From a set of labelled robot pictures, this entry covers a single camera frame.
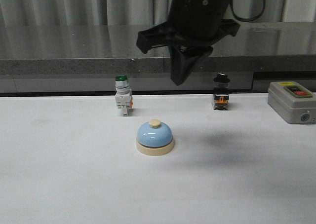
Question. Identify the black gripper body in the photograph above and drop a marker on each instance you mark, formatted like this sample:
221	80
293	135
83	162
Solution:
191	29

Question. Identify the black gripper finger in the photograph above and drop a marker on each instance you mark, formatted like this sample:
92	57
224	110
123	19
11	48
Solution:
195	61
177	60

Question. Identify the blue dome service bell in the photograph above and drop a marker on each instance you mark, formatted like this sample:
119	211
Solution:
154	138

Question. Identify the grey granite counter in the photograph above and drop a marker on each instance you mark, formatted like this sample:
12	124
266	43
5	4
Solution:
84	60

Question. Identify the grey curtain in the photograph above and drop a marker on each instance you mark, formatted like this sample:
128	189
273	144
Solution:
139	12

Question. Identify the black rotary selector switch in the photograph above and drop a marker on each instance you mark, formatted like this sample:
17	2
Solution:
220	100

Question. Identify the green push button switch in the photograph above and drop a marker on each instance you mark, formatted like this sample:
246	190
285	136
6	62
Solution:
123	96

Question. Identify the grey on-off switch box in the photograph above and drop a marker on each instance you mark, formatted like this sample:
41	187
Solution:
293	102

